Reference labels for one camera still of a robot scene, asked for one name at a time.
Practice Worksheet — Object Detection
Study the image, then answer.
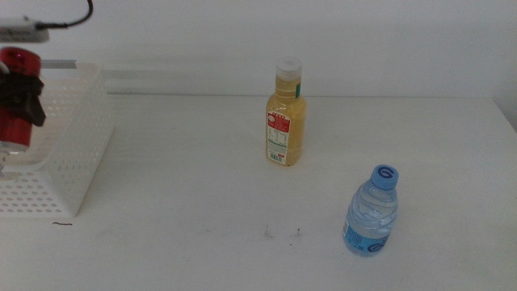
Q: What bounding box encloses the clear water bottle blue cap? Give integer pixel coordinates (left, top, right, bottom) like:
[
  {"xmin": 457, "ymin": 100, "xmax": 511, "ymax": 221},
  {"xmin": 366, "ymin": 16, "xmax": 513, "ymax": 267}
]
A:
[{"xmin": 342, "ymin": 163, "xmax": 400, "ymax": 258}]

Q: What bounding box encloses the red soda can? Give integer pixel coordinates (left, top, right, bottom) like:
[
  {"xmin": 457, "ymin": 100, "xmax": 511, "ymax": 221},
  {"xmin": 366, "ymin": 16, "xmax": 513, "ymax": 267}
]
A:
[{"xmin": 0, "ymin": 46, "xmax": 42, "ymax": 155}]

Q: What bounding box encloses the yellow juice bottle white cap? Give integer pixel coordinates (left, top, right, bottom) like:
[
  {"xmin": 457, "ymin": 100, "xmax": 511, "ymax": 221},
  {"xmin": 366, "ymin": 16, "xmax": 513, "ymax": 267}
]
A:
[{"xmin": 265, "ymin": 56, "xmax": 308, "ymax": 167}]

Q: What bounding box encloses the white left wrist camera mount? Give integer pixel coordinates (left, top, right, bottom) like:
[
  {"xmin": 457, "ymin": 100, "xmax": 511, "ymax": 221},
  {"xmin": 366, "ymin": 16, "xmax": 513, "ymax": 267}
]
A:
[{"xmin": 0, "ymin": 16, "xmax": 50, "ymax": 44}]

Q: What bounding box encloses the white perforated plastic basket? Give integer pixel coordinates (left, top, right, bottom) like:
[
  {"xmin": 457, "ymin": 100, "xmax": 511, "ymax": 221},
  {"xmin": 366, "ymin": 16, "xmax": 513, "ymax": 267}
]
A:
[{"xmin": 0, "ymin": 60, "xmax": 116, "ymax": 218}]

